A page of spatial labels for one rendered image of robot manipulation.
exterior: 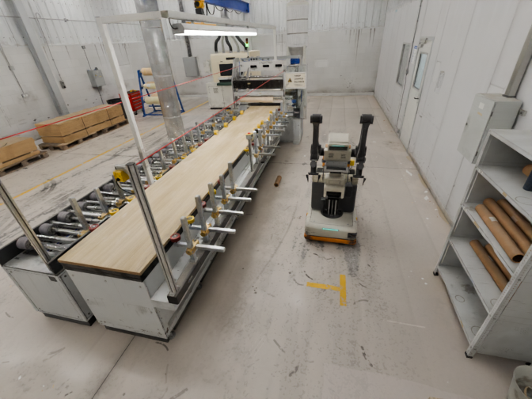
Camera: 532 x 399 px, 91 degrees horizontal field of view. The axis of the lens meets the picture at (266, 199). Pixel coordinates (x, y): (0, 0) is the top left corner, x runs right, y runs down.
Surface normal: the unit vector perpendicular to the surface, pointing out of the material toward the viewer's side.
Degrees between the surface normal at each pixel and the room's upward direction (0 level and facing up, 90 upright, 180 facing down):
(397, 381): 0
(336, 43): 90
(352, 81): 90
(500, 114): 90
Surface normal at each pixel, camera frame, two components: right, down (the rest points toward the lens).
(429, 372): -0.05, -0.85
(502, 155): -0.23, 0.51
